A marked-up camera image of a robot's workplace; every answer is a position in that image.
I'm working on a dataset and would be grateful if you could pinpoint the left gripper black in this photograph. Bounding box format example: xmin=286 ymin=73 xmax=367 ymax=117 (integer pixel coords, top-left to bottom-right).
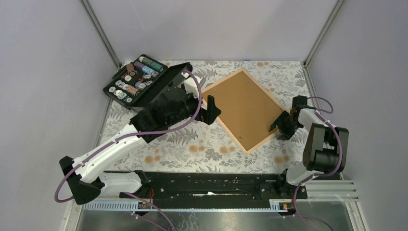
xmin=167 ymin=84 xmax=221 ymax=127

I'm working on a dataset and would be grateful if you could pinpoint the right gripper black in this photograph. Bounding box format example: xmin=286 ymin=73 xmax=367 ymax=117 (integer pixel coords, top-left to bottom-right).
xmin=269 ymin=110 xmax=302 ymax=141

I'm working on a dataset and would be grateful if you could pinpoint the wooden picture frame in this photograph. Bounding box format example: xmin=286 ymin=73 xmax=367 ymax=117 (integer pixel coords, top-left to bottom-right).
xmin=201 ymin=67 xmax=289 ymax=155

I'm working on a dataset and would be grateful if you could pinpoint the brown frame backing board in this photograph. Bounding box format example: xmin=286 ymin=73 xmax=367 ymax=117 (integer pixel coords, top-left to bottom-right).
xmin=204 ymin=70 xmax=286 ymax=152

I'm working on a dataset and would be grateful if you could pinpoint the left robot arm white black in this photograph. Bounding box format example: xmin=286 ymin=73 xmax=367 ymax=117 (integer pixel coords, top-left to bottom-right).
xmin=59 ymin=87 xmax=221 ymax=205

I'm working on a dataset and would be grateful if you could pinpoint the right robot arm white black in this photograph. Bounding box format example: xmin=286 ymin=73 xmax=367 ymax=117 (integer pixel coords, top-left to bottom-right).
xmin=270 ymin=95 xmax=349 ymax=198

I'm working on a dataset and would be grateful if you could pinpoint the floral patterned table mat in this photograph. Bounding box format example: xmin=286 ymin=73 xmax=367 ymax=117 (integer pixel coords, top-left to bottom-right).
xmin=109 ymin=61 xmax=309 ymax=173

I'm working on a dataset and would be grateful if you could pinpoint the black sewing kit case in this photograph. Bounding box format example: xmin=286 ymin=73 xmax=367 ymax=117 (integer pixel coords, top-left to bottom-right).
xmin=103 ymin=54 xmax=193 ymax=110

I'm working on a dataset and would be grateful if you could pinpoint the light blue thread spool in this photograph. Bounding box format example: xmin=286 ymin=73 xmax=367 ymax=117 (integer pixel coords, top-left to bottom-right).
xmin=142 ymin=65 xmax=159 ymax=77

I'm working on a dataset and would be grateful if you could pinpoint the teal thread spool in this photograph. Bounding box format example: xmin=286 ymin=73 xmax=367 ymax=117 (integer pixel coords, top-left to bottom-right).
xmin=138 ymin=56 xmax=164 ymax=72

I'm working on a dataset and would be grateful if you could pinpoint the purple thread spool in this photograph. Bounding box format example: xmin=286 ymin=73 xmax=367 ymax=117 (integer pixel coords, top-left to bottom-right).
xmin=133 ymin=61 xmax=147 ymax=73

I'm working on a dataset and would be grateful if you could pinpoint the brown thread spool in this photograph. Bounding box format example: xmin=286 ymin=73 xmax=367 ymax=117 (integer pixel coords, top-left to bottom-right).
xmin=126 ymin=63 xmax=137 ymax=77

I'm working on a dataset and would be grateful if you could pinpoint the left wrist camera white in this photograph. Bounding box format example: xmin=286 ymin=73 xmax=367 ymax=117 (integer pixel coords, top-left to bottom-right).
xmin=181 ymin=72 xmax=199 ymax=98

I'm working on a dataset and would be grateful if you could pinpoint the right aluminium corner post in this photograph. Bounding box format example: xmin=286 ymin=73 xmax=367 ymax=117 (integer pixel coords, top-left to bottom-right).
xmin=303 ymin=0 xmax=345 ymax=68

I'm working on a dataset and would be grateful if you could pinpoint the aluminium corner post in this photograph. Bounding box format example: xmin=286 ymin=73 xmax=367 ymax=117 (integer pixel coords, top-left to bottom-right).
xmin=303 ymin=0 xmax=345 ymax=68
xmin=79 ymin=0 xmax=122 ymax=68

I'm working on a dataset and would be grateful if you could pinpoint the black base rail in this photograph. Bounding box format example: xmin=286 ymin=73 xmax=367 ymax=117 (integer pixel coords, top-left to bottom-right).
xmin=119 ymin=170 xmax=307 ymax=206

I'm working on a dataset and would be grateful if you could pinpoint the grey slotted cable duct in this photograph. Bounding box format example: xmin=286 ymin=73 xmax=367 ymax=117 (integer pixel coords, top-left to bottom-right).
xmin=82 ymin=200 xmax=288 ymax=213

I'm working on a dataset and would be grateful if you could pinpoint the left aluminium corner post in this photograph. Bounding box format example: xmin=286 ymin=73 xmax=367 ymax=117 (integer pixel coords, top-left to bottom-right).
xmin=79 ymin=0 xmax=122 ymax=68

